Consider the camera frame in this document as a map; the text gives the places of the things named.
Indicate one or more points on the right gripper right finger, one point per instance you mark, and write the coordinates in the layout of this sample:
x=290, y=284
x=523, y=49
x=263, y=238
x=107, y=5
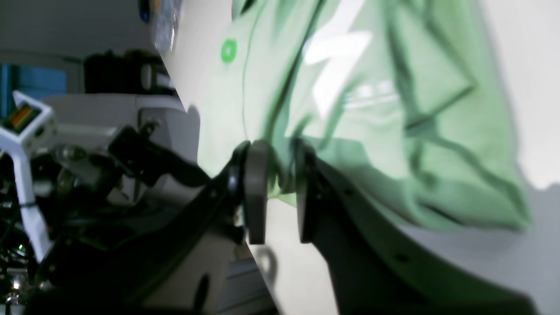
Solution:
x=375, y=269

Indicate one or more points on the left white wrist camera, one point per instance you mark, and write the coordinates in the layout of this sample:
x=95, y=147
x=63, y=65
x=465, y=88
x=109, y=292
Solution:
x=26, y=118

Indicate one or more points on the light green T-shirt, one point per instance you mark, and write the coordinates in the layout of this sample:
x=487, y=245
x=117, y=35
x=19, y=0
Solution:
x=399, y=95

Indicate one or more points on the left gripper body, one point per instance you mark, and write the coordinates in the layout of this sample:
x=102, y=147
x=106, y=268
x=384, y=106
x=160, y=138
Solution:
x=109, y=175

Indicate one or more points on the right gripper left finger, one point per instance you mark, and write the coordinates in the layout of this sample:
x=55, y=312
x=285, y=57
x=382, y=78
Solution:
x=160, y=256

